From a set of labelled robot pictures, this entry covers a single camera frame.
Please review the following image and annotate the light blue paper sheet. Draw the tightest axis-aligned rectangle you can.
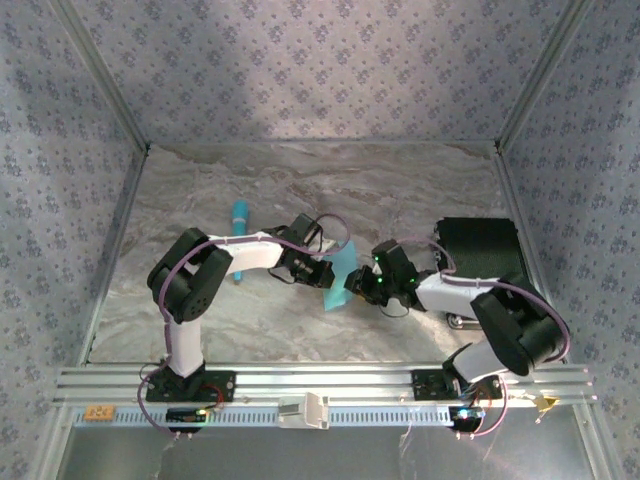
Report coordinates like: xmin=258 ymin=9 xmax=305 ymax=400
xmin=322 ymin=239 xmax=358 ymax=313

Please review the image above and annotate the light blue pen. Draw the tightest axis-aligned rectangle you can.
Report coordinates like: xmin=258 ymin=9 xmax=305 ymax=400
xmin=230 ymin=199 xmax=250 ymax=285

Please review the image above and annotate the black ridged box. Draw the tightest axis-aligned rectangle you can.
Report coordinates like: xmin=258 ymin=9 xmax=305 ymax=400
xmin=433 ymin=216 xmax=530 ymax=291

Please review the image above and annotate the small black circuit board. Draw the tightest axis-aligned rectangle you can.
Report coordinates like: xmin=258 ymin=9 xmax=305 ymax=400
xmin=448 ymin=406 xmax=487 ymax=426
xmin=166 ymin=407 xmax=209 ymax=425

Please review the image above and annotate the thin black left camera cable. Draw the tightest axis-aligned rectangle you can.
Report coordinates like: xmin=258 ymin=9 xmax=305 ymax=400
xmin=266 ymin=266 xmax=297 ymax=287

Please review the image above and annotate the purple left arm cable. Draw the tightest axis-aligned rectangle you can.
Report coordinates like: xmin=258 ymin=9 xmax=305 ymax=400
xmin=137 ymin=213 xmax=350 ymax=442

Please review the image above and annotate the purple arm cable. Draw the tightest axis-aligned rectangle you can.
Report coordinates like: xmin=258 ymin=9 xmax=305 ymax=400
xmin=137 ymin=213 xmax=350 ymax=442
xmin=397 ymin=237 xmax=572 ymax=441

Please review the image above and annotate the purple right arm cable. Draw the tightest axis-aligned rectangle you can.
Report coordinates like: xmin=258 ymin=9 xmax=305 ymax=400
xmin=397 ymin=237 xmax=572 ymax=441

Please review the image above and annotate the aluminium mounting rail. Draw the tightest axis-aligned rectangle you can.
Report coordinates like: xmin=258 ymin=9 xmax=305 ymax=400
xmin=53 ymin=363 xmax=599 ymax=407

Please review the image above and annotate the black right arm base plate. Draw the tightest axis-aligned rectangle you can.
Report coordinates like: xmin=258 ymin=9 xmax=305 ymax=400
xmin=411 ymin=369 xmax=504 ymax=401

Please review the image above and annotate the slotted grey cable duct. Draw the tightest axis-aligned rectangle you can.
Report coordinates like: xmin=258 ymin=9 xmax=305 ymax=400
xmin=72 ymin=405 xmax=464 ymax=429

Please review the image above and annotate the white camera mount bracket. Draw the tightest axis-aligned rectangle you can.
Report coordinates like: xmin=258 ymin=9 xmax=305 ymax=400
xmin=278 ymin=392 xmax=331 ymax=431

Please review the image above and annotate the aluminium table side rail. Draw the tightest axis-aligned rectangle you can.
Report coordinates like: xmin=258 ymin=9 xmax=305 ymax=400
xmin=492 ymin=147 xmax=571 ymax=365
xmin=79 ymin=147 xmax=151 ymax=366

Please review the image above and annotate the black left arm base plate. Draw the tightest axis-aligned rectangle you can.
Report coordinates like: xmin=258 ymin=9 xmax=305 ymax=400
xmin=145 ymin=370 xmax=237 ymax=404

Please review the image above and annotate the aluminium frame post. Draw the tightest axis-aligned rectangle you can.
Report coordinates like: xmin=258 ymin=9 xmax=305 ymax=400
xmin=52 ymin=0 xmax=151 ymax=151
xmin=497 ymin=0 xmax=596 ymax=151

